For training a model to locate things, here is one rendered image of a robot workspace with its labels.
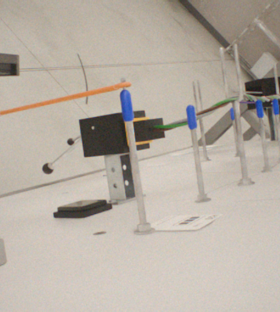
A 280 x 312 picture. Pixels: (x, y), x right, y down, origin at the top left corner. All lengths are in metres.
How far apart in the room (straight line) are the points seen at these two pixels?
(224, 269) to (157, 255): 0.05
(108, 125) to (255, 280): 0.30
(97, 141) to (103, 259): 0.23
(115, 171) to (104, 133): 0.04
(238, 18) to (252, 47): 0.51
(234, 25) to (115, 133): 7.76
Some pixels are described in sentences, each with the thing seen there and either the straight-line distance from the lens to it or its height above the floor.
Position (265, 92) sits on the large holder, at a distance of 1.13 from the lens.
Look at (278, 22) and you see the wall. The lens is 8.09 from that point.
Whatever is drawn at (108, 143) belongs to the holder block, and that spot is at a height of 1.13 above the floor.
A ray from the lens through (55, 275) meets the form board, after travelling 0.28.
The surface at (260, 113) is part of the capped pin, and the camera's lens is 0.60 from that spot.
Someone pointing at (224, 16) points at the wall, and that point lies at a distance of 8.26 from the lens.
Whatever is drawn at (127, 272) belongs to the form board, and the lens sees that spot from 0.26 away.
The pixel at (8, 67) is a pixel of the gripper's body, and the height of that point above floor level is 1.20.
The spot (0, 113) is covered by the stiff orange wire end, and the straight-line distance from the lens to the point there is 0.45.
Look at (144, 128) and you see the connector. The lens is 0.47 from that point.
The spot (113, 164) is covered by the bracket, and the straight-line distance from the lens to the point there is 0.50.
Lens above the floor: 1.35
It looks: 25 degrees down
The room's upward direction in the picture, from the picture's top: 44 degrees clockwise
